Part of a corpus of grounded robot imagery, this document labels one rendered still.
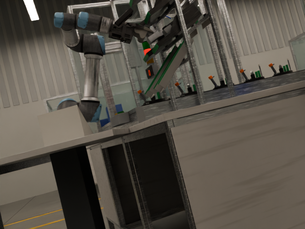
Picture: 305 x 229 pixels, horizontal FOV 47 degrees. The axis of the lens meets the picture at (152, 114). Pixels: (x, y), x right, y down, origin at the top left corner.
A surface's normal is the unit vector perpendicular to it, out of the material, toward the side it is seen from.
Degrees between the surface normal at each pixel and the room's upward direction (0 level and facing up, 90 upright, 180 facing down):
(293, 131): 90
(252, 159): 90
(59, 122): 90
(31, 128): 90
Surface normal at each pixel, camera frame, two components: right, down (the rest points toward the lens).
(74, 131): -0.15, -0.02
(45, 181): 0.19, -0.11
